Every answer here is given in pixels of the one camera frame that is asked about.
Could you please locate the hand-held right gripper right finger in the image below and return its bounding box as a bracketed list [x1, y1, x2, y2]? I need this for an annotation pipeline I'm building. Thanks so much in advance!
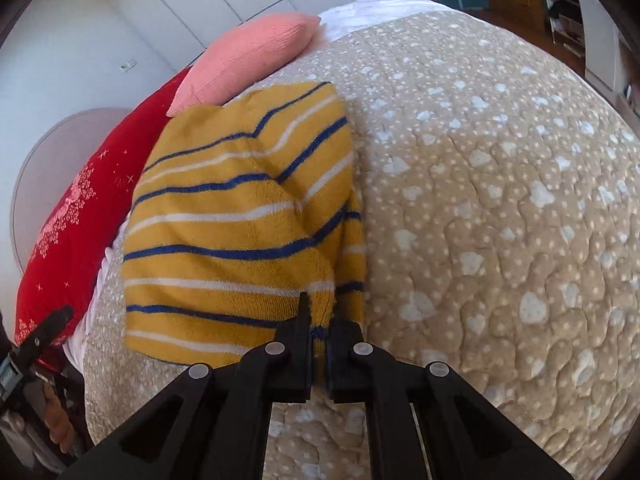
[325, 317, 576, 480]

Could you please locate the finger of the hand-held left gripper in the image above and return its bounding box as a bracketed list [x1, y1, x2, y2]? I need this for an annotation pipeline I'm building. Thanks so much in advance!
[14, 305, 75, 361]

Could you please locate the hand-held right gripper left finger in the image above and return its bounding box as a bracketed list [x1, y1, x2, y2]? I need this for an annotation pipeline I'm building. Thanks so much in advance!
[60, 291, 315, 480]

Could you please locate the yellow striped knit sweater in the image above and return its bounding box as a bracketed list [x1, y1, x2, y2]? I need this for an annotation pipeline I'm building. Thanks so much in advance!
[122, 81, 369, 367]

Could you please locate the person's left hand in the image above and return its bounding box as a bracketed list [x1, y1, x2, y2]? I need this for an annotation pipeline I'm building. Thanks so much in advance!
[42, 382, 77, 455]

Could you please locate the red embroidered pillow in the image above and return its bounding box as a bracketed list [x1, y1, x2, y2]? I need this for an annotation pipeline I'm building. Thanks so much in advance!
[14, 67, 194, 349]

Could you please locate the grey rounded headboard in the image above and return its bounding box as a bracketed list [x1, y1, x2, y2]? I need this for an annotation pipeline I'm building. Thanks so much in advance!
[11, 107, 135, 273]

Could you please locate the beige heart print quilted bedspread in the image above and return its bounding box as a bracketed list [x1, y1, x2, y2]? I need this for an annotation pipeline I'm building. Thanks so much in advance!
[82, 10, 640, 480]

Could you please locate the pink knit pillow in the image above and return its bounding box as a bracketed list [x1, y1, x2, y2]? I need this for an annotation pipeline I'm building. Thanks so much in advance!
[166, 12, 322, 117]

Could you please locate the white shoe rack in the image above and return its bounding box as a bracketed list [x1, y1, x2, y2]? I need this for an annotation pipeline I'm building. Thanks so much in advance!
[542, 0, 587, 59]

